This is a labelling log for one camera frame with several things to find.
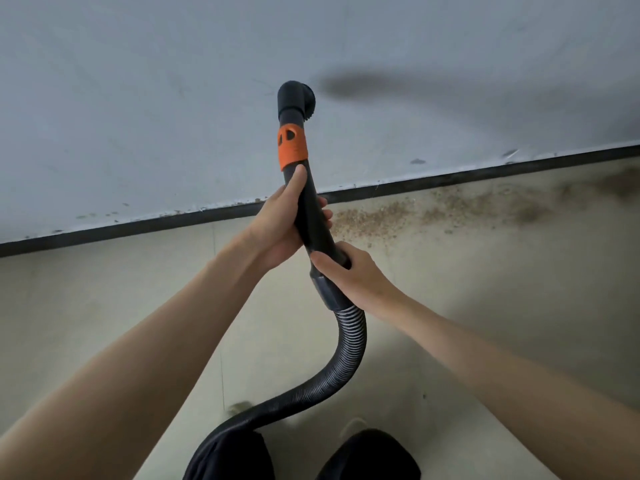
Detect person's left hand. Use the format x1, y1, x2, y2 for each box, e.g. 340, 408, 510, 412
240, 165, 336, 274

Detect person's right hand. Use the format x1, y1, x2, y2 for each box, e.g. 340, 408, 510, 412
309, 241, 409, 321

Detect black vacuum hose with handle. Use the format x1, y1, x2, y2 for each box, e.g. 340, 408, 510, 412
183, 81, 368, 480

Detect brown sawdust dirt patch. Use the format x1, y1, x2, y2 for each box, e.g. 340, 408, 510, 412
328, 165, 640, 246

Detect person's right forearm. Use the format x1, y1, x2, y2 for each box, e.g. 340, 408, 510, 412
388, 295, 640, 480

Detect person's left forearm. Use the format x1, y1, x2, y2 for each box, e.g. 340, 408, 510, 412
0, 239, 269, 480

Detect person's black trousers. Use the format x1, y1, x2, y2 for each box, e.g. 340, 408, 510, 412
185, 427, 423, 480

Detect tiled floor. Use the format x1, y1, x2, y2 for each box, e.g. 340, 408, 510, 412
0, 157, 640, 480

